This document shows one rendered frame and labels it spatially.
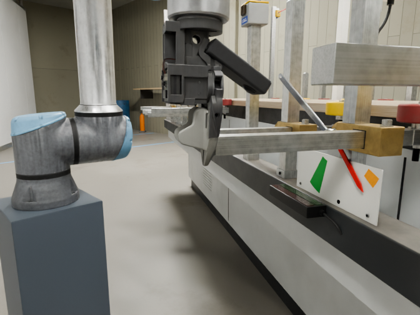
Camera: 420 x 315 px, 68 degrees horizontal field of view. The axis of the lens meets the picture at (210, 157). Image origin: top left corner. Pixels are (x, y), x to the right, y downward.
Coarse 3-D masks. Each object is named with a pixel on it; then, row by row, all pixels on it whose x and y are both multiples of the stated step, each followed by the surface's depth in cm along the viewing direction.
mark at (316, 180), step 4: (324, 160) 67; (320, 164) 69; (324, 164) 67; (316, 168) 70; (320, 168) 69; (324, 168) 67; (316, 172) 70; (320, 172) 69; (312, 176) 72; (316, 176) 70; (320, 176) 69; (312, 180) 72; (316, 180) 70; (320, 180) 69; (312, 184) 72; (316, 184) 70; (320, 184) 69; (316, 188) 70; (320, 188) 69
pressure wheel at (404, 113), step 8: (400, 104) 60; (408, 104) 58; (416, 104) 57; (400, 112) 60; (408, 112) 58; (416, 112) 57; (400, 120) 60; (408, 120) 58; (416, 120) 57; (416, 128) 60; (416, 152) 61; (416, 160) 61
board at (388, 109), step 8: (232, 104) 177; (240, 104) 166; (264, 104) 138; (272, 104) 131; (280, 104) 124; (312, 104) 103; (320, 104) 99; (376, 104) 81; (384, 104) 81; (392, 104) 81; (376, 112) 78; (384, 112) 75; (392, 112) 73
